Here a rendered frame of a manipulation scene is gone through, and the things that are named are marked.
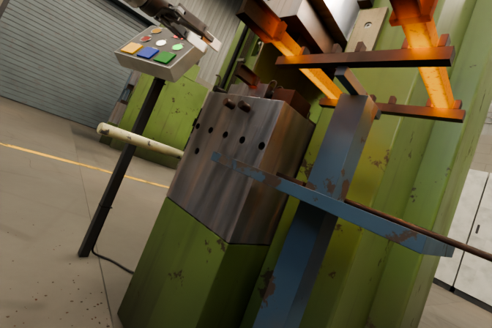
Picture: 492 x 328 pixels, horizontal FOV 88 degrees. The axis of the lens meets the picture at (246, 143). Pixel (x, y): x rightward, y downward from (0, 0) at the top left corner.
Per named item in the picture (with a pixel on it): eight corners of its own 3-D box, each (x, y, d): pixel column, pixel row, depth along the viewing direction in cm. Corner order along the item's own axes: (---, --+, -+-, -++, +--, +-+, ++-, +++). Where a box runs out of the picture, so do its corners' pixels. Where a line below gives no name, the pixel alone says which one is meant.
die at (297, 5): (296, 15, 93) (305, -8, 94) (257, 20, 107) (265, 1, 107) (338, 73, 123) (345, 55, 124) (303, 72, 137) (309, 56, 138)
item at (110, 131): (98, 135, 94) (104, 121, 95) (94, 132, 98) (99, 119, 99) (190, 165, 126) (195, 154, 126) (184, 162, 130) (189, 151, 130)
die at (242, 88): (261, 103, 90) (269, 82, 91) (225, 98, 104) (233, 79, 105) (312, 140, 120) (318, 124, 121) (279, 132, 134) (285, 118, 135)
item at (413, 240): (421, 254, 27) (427, 236, 27) (209, 159, 56) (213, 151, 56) (452, 258, 47) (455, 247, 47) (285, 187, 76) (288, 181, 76)
